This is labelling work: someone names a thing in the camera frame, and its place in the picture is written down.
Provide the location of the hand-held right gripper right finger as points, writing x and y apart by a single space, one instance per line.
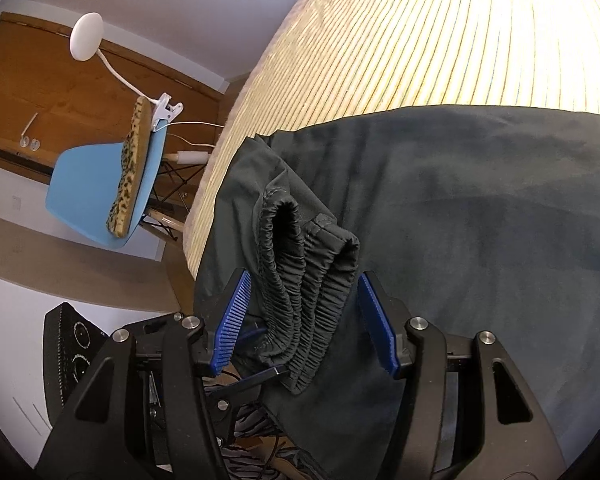
377 320

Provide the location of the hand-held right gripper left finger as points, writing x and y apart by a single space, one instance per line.
232 320

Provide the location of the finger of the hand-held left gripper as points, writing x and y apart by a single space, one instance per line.
250 384
255 333

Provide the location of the dark green pants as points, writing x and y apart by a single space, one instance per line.
455 210

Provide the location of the light blue chair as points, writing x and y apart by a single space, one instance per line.
85 180

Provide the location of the leopard print cushion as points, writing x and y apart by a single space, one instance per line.
130 170

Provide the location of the wooden door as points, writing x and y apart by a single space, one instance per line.
30 85

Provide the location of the yellow striped cloth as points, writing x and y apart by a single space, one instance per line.
405 35

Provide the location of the white clip lamp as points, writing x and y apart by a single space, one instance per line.
85 35

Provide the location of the clear wall hook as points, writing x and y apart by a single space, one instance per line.
30 142

